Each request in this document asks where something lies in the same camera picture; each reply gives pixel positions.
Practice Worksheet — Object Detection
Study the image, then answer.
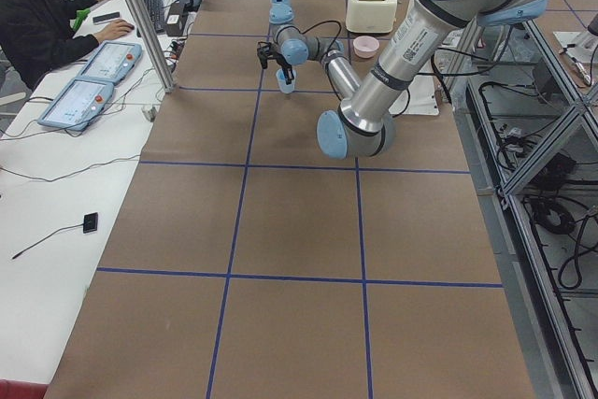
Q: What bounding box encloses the seated person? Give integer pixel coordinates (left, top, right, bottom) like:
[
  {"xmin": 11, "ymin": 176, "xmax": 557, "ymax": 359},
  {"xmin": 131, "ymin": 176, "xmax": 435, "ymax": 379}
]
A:
[{"xmin": 1, "ymin": 0, "xmax": 134, "ymax": 91}]

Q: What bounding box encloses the teach pendant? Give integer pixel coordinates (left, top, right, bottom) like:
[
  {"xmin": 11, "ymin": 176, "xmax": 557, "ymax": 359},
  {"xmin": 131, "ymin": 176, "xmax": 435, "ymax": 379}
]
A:
[
  {"xmin": 78, "ymin": 41, "xmax": 142, "ymax": 85},
  {"xmin": 36, "ymin": 78, "xmax": 114, "ymax": 132}
]

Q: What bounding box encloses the teach pendant near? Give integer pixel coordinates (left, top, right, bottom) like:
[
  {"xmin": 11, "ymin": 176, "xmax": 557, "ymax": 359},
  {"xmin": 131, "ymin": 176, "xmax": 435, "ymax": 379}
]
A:
[{"xmin": 36, "ymin": 78, "xmax": 114, "ymax": 132}]

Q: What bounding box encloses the light blue cup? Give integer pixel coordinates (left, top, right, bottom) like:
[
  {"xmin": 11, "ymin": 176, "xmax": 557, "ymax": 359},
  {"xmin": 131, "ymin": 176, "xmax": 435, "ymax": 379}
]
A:
[
  {"xmin": 269, "ymin": 0, "xmax": 294, "ymax": 25},
  {"xmin": 276, "ymin": 68, "xmax": 296, "ymax": 94}
]

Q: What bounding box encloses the cream toaster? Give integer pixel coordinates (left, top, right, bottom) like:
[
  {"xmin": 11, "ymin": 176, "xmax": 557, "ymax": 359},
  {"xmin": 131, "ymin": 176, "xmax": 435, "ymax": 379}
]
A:
[{"xmin": 345, "ymin": 0, "xmax": 398, "ymax": 35}]

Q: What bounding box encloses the black smartphone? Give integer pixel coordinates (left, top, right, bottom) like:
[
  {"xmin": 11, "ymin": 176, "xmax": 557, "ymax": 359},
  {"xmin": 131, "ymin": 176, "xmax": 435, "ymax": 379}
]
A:
[{"xmin": 93, "ymin": 12, "xmax": 121, "ymax": 24}]

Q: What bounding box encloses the small black square device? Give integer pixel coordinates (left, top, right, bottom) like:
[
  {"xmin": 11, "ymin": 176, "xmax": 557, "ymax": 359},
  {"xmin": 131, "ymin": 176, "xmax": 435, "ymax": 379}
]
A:
[{"xmin": 82, "ymin": 212, "xmax": 99, "ymax": 234}]

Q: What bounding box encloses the aluminium frame post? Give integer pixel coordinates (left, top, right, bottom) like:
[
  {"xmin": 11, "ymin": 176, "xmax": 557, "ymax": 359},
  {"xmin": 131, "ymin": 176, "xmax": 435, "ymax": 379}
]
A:
[{"xmin": 125, "ymin": 0, "xmax": 175, "ymax": 93}]

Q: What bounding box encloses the black keyboard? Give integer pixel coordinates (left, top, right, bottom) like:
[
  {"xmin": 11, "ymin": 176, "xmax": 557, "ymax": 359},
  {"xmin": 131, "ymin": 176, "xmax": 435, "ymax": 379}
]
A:
[{"xmin": 143, "ymin": 0, "xmax": 165, "ymax": 34}]

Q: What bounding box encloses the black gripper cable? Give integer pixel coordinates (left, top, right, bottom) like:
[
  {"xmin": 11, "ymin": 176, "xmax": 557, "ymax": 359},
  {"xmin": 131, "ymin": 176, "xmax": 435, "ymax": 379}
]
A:
[{"xmin": 298, "ymin": 20, "xmax": 347, "ymax": 92}]

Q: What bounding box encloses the teach pendant far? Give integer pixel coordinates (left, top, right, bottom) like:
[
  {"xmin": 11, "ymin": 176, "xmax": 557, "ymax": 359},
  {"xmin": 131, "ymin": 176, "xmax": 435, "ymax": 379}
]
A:
[{"xmin": 78, "ymin": 41, "xmax": 142, "ymax": 85}]

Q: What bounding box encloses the pink bowl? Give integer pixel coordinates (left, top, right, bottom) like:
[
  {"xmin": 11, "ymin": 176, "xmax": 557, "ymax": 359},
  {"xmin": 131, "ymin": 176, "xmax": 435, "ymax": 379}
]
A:
[{"xmin": 352, "ymin": 36, "xmax": 380, "ymax": 59}]

